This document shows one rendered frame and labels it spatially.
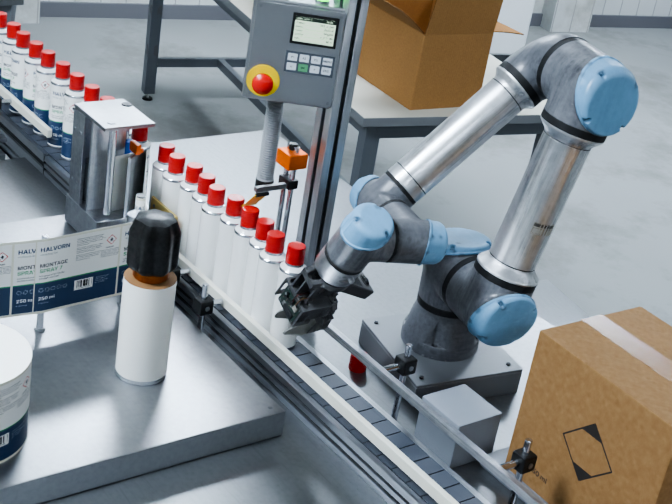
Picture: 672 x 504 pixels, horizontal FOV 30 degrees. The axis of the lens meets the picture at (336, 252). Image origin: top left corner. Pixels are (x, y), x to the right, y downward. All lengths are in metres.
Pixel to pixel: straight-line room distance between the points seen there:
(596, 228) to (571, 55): 3.29
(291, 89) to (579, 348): 0.70
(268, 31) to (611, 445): 0.92
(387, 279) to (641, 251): 2.65
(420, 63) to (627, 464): 2.12
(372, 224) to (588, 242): 3.28
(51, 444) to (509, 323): 0.80
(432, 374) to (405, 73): 1.75
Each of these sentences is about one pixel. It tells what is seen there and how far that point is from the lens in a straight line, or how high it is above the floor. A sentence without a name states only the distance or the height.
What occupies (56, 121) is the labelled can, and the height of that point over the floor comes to 0.95.
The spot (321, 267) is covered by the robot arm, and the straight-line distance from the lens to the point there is 2.07.
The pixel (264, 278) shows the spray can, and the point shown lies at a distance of 2.27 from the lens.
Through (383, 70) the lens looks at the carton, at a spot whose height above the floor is 0.85.
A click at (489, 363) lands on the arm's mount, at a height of 0.88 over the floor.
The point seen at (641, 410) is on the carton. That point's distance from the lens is 1.93.
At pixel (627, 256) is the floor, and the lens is 5.19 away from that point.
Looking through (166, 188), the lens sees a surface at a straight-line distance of 2.54.
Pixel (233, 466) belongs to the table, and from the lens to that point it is 2.08.
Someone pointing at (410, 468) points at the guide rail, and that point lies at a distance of 2.01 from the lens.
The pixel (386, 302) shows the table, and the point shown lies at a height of 0.83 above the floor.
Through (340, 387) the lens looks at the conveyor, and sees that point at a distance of 2.23.
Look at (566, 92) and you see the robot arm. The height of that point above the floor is 1.45.
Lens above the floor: 2.07
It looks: 26 degrees down
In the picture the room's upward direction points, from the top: 10 degrees clockwise
